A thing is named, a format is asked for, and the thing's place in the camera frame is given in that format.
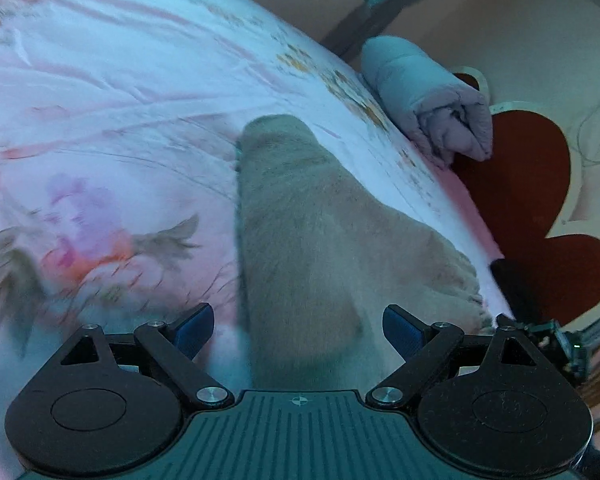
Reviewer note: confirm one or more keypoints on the right grey curtain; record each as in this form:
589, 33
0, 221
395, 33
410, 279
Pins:
367, 20

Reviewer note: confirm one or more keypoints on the pink floral bed sheet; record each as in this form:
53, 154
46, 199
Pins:
118, 125

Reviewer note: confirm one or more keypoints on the red white headboard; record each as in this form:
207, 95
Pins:
548, 267

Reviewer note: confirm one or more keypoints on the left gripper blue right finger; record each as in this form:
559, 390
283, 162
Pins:
425, 350

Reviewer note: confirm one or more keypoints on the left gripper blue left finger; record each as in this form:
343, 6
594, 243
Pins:
167, 353

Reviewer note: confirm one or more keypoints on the rolled grey quilt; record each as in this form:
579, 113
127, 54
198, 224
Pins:
439, 113

